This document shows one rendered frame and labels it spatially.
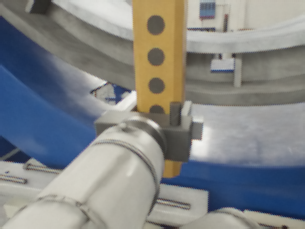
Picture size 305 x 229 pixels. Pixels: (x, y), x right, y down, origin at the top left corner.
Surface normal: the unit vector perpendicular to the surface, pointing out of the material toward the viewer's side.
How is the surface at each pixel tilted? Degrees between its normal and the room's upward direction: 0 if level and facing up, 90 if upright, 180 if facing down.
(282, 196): 90
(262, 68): 90
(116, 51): 90
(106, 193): 36
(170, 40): 90
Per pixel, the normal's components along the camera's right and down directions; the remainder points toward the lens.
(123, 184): 0.63, -0.64
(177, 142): -0.26, 0.36
